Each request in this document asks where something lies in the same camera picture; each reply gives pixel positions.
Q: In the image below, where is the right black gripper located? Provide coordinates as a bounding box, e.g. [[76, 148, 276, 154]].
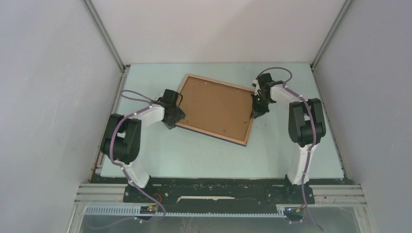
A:
[[250, 94, 272, 120]]

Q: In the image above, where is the brown backing board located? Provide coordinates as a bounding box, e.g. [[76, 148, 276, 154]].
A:
[[178, 77, 256, 141]]

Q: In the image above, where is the wooden picture frame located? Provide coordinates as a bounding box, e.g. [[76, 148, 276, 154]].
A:
[[174, 74, 257, 147]]

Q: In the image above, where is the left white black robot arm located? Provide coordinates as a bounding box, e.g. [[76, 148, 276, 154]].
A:
[[100, 89, 186, 202]]

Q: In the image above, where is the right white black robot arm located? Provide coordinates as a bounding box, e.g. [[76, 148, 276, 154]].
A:
[[251, 73, 326, 203]]

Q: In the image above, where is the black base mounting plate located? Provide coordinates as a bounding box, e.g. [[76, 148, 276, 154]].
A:
[[123, 178, 315, 215]]

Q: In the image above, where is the small green circuit board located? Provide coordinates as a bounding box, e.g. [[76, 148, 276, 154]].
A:
[[139, 206, 158, 214]]

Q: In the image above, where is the aluminium rail frame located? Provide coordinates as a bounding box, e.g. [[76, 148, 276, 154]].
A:
[[67, 183, 371, 233]]

